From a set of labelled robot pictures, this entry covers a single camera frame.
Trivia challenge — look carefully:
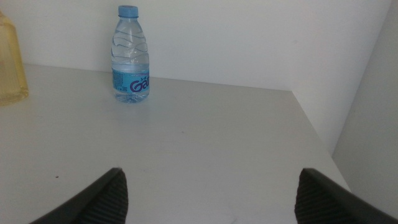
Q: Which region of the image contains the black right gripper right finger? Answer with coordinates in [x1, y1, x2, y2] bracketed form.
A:
[294, 167, 398, 224]

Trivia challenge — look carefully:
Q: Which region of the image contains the clear water bottle blue cap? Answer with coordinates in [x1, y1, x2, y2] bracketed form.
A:
[111, 5, 150, 104]

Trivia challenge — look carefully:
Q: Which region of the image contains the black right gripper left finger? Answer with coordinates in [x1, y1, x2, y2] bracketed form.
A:
[29, 167, 129, 224]

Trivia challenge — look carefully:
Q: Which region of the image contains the yellow tea bottle green label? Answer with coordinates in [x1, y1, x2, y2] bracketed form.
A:
[0, 11, 29, 106]

